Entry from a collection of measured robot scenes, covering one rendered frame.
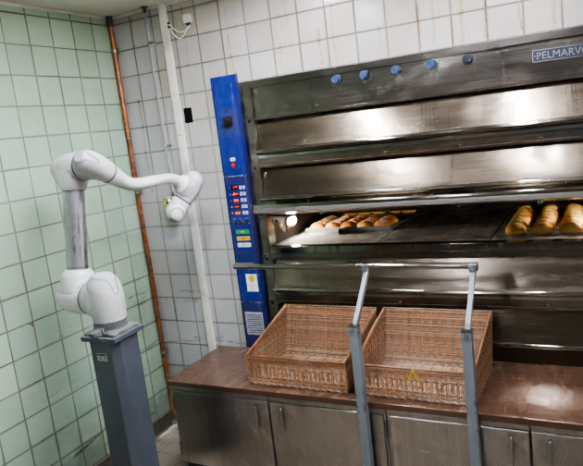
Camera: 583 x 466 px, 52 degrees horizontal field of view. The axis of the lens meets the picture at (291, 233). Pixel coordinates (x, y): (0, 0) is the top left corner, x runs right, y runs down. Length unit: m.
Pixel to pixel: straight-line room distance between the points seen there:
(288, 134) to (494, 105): 1.06
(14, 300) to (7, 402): 0.49
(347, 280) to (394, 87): 1.03
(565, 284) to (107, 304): 2.08
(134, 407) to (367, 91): 1.88
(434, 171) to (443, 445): 1.25
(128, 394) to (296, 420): 0.80
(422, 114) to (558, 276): 0.98
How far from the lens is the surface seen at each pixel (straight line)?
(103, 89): 3.79
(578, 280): 3.02
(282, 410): 3.05
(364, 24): 3.10
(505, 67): 2.95
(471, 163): 2.98
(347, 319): 3.27
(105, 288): 2.83
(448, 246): 3.05
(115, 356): 2.88
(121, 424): 3.01
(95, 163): 2.87
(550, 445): 2.70
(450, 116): 2.97
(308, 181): 3.23
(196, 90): 3.54
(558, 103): 2.91
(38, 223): 3.35
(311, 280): 3.33
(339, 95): 3.15
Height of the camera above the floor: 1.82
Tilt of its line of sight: 10 degrees down
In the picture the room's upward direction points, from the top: 7 degrees counter-clockwise
